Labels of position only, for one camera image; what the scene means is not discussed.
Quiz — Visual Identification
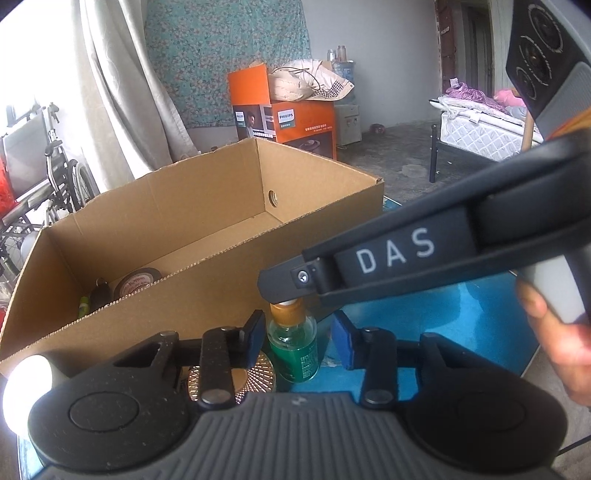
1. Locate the rose gold lid jar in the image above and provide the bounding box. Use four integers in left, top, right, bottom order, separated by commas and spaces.
186, 352, 276, 404

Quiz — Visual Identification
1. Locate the green dropper bottle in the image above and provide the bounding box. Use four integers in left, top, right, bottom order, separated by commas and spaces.
267, 298, 320, 383

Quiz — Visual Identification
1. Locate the black electrical tape roll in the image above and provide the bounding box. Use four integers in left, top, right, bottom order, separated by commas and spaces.
113, 267, 162, 300

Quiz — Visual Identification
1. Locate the black cylindrical tube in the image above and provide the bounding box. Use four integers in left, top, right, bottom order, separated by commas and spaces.
89, 278, 112, 313

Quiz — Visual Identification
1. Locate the green lip balm stick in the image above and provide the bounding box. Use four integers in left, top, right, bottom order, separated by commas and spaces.
77, 296, 90, 319

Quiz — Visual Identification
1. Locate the white supplement bottle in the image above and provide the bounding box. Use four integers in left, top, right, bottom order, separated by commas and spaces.
2, 355, 67, 438

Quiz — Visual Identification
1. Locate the person right hand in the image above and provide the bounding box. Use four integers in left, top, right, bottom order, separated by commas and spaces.
516, 279, 590, 406

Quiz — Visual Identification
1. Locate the bed with patterned mattress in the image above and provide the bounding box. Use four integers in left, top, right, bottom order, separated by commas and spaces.
429, 78, 543, 183

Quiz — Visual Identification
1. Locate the brown cardboard box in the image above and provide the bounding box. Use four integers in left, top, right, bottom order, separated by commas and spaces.
1, 139, 385, 375

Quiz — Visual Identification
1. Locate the white water dispenser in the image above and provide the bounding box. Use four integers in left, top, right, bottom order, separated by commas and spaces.
328, 45, 362, 148

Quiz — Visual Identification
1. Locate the orange Philips appliance box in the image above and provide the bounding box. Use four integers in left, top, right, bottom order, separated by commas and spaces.
228, 64, 337, 159

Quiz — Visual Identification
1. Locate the grey curtain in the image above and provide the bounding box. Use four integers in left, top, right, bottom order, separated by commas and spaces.
71, 1, 198, 190

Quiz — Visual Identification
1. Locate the wheelchair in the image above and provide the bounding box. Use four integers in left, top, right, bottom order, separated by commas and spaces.
1, 103, 99, 280

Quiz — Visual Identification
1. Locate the beige bag on box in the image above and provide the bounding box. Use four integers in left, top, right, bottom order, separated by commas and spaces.
267, 59, 355, 102

